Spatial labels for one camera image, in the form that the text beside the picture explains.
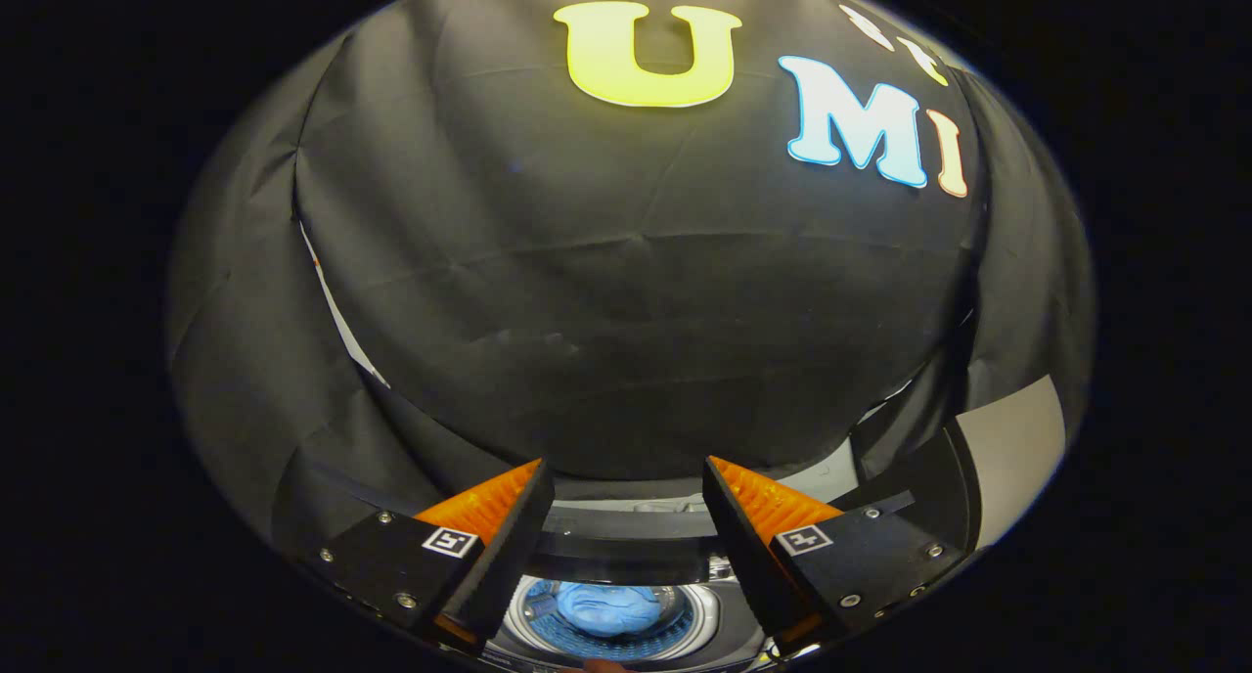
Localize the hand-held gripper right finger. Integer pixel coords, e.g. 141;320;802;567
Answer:
702;455;969;656

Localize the grey cabinet with black top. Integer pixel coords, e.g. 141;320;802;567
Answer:
849;375;1069;554

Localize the grey washing machine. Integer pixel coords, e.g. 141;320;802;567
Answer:
484;472;862;670

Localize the light blue shirt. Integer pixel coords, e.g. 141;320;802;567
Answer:
554;582;668;639

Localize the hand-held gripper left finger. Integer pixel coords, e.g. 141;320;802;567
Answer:
298;458;557;654

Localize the black backdrop cloth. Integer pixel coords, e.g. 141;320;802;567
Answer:
164;0;1095;557

